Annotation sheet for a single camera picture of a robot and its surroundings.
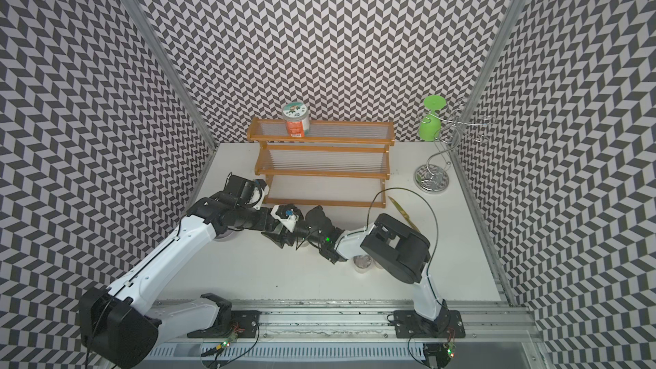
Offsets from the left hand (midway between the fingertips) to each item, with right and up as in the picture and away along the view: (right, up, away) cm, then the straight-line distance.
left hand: (267, 222), depth 80 cm
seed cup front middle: (+30, -13, -1) cm, 32 cm away
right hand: (0, 0, +1) cm, 2 cm away
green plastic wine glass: (+55, +32, +12) cm, 65 cm away
